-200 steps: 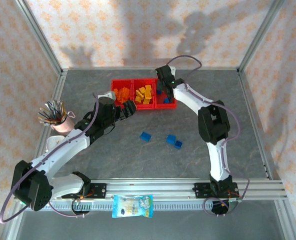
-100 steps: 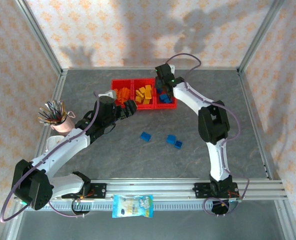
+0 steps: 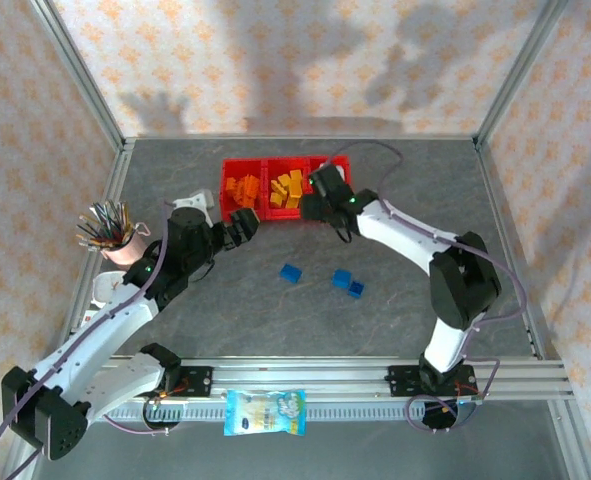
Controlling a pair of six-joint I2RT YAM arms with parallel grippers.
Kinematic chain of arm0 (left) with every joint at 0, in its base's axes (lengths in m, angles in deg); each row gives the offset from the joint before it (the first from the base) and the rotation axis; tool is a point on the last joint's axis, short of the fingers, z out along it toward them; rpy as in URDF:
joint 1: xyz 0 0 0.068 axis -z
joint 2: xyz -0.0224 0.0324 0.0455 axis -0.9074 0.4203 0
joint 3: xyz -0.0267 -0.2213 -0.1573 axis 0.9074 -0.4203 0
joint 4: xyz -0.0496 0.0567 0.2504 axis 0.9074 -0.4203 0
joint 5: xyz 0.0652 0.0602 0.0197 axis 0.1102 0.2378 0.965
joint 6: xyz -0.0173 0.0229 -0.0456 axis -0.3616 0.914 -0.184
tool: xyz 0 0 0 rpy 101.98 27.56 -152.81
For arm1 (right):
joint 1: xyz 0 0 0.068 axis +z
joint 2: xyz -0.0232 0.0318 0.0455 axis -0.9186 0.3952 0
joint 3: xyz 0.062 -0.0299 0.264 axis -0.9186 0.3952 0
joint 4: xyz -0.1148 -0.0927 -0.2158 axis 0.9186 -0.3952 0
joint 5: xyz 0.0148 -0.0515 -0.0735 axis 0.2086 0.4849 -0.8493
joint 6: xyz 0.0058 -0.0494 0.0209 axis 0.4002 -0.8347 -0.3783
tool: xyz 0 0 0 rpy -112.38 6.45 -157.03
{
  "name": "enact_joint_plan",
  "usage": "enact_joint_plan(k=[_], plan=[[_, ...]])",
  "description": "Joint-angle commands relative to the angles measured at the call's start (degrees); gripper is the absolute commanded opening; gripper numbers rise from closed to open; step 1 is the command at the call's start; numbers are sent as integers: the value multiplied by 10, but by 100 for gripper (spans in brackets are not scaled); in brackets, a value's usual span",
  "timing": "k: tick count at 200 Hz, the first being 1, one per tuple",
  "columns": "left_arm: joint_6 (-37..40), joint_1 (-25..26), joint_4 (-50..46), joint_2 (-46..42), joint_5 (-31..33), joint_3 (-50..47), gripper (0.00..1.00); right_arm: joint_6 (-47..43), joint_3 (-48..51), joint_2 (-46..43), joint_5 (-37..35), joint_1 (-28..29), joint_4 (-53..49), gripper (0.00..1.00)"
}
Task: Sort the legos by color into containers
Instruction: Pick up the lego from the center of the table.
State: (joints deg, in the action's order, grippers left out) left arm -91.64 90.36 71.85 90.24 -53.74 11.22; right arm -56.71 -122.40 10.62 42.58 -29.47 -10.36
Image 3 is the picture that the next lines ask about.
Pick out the bundle of coloured pens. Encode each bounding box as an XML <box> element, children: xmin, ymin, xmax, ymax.
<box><xmin>75</xmin><ymin>199</ymin><xmax>137</xmax><ymax>250</ymax></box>

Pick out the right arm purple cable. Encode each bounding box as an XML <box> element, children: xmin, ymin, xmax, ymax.
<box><xmin>323</xmin><ymin>140</ymin><xmax>529</xmax><ymax>434</ymax></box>

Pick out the aluminium frame post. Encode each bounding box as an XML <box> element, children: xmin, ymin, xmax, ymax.
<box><xmin>474</xmin><ymin>0</ymin><xmax>572</xmax><ymax>151</ymax></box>
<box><xmin>28</xmin><ymin>0</ymin><xmax>129</xmax><ymax>152</ymax></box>

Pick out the red three-compartment container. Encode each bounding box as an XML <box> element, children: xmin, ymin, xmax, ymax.
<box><xmin>217</xmin><ymin>155</ymin><xmax>352</xmax><ymax>223</ymax></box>

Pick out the left black mount plate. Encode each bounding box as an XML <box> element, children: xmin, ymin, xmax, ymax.
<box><xmin>139</xmin><ymin>365</ymin><xmax>214</xmax><ymax>399</ymax></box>

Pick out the white bowl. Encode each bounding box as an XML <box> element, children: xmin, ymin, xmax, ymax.
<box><xmin>91</xmin><ymin>270</ymin><xmax>129</xmax><ymax>307</ymax></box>

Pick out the grey slotted cable duct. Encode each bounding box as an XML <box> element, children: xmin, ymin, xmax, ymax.
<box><xmin>92</xmin><ymin>401</ymin><xmax>478</xmax><ymax>422</ymax></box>

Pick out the blue white snack bag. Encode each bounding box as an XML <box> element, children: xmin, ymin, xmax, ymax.
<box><xmin>223</xmin><ymin>388</ymin><xmax>308</xmax><ymax>438</ymax></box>

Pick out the pink cup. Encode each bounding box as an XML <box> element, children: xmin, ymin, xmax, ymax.
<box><xmin>99</xmin><ymin>223</ymin><xmax>151</xmax><ymax>267</ymax></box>

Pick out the black mount plate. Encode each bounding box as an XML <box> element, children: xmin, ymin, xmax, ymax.
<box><xmin>386</xmin><ymin>364</ymin><xmax>477</xmax><ymax>399</ymax></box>
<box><xmin>139</xmin><ymin>365</ymin><xmax>214</xmax><ymax>399</ymax></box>

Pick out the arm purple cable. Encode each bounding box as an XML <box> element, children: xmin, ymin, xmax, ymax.
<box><xmin>0</xmin><ymin>198</ymin><xmax>182</xmax><ymax>480</ymax></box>
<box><xmin>323</xmin><ymin>140</ymin><xmax>529</xmax><ymax>434</ymax></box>

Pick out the aluminium rear rail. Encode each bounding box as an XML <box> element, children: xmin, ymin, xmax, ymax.
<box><xmin>123</xmin><ymin>132</ymin><xmax>480</xmax><ymax>143</ymax></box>

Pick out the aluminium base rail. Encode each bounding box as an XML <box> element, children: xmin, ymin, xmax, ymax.
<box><xmin>89</xmin><ymin>356</ymin><xmax>575</xmax><ymax>402</ymax></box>

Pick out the aluminium lower frame beam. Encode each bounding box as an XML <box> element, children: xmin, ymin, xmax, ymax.
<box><xmin>548</xmin><ymin>399</ymin><xmax>591</xmax><ymax>480</ymax></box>
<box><xmin>2</xmin><ymin>444</ymin><xmax>52</xmax><ymax>480</ymax></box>

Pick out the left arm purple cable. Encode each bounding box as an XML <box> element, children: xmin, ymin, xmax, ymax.
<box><xmin>0</xmin><ymin>198</ymin><xmax>182</xmax><ymax>480</ymax></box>

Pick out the aluminium side rail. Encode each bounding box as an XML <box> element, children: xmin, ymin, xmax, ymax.
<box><xmin>474</xmin><ymin>139</ymin><xmax>562</xmax><ymax>362</ymax></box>
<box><xmin>53</xmin><ymin>139</ymin><xmax>137</xmax><ymax>361</ymax></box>

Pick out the right black mount plate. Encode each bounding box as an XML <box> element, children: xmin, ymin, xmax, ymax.
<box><xmin>386</xmin><ymin>364</ymin><xmax>477</xmax><ymax>399</ymax></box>

